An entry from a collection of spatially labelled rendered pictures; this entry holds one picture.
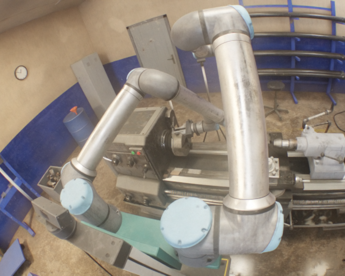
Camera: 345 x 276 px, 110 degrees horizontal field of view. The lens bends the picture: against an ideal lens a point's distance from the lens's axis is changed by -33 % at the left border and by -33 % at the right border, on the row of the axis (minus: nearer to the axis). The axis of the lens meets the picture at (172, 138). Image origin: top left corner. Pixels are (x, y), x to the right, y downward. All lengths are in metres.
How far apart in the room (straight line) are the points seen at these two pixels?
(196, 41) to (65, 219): 0.56
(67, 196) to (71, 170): 0.16
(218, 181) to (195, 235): 1.10
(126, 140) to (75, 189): 0.82
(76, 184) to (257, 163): 0.67
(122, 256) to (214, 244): 0.23
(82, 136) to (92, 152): 3.38
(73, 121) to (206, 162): 3.04
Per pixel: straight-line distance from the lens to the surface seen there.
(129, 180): 1.86
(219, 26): 0.53
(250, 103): 0.44
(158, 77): 0.77
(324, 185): 1.66
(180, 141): 1.45
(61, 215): 0.40
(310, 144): 1.45
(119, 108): 0.82
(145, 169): 1.52
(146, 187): 1.73
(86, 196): 0.73
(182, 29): 0.56
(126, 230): 0.87
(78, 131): 4.17
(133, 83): 0.84
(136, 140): 1.42
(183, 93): 0.83
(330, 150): 1.55
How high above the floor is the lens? 2.10
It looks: 38 degrees down
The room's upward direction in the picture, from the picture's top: 20 degrees counter-clockwise
